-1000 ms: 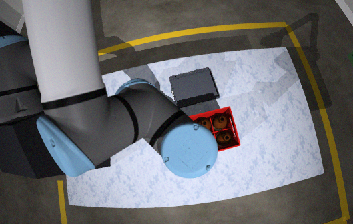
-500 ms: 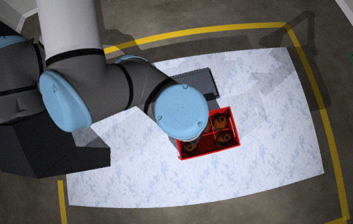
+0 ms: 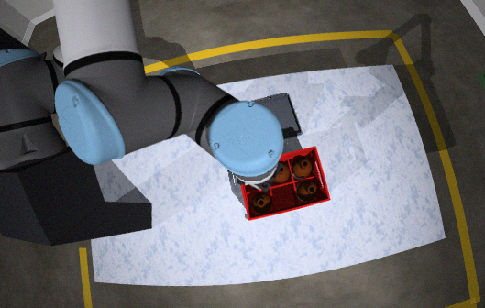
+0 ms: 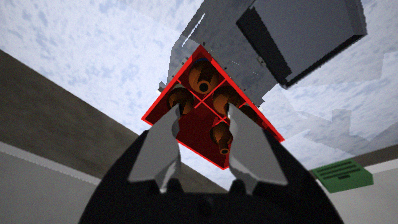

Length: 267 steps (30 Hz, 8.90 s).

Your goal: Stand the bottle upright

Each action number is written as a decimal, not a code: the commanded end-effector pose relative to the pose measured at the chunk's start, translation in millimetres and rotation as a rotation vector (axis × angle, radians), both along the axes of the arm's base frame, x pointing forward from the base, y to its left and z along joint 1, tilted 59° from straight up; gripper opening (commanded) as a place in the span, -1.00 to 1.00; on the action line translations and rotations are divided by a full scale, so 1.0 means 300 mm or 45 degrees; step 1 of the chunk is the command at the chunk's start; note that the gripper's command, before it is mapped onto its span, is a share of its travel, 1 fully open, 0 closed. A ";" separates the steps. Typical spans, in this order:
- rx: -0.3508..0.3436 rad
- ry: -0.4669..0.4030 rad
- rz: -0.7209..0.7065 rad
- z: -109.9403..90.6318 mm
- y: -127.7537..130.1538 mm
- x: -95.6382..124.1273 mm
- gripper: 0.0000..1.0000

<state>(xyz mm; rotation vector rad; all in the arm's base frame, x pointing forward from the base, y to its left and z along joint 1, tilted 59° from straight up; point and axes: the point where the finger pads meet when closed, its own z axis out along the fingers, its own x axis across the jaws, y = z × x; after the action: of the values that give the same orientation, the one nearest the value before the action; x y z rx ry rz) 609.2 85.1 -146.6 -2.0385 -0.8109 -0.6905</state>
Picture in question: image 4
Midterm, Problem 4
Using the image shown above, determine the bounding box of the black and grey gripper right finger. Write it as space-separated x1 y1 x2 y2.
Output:
227 103 344 224

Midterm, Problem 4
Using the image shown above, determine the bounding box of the red crate with dividers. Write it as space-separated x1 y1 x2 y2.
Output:
141 44 285 170

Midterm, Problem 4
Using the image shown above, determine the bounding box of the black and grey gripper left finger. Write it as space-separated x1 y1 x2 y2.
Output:
78 103 182 224

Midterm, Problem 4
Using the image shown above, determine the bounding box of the orange-brown bottle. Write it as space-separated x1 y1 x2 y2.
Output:
239 103 258 124
211 80 241 120

